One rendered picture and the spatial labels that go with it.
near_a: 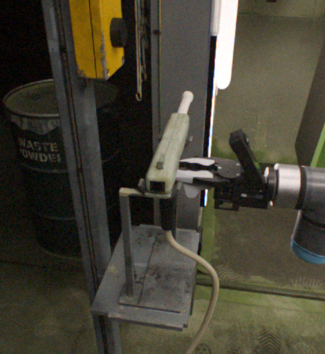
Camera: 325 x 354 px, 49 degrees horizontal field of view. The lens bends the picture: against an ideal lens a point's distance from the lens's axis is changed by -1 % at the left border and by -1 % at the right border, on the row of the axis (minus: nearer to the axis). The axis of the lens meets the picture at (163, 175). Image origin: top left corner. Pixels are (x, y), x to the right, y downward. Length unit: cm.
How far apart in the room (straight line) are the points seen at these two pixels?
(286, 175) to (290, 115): 211
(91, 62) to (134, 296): 53
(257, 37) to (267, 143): 81
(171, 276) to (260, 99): 209
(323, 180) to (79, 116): 49
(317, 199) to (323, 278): 138
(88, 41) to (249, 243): 174
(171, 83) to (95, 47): 58
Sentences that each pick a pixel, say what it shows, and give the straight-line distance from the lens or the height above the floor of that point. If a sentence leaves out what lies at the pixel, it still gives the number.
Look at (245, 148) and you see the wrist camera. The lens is 70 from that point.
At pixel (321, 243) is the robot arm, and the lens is 82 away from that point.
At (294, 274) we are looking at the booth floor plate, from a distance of 207.
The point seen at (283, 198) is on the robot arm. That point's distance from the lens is 74.
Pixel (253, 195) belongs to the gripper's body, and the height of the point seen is 105.
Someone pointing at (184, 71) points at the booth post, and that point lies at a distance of 116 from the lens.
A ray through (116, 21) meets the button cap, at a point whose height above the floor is 138.
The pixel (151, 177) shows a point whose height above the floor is 114.
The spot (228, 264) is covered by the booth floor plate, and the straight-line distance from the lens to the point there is 204.
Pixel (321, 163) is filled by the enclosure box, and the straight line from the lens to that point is 215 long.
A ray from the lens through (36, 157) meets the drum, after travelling 181.
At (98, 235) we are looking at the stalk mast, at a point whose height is 91.
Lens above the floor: 148
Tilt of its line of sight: 32 degrees down
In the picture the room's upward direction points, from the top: straight up
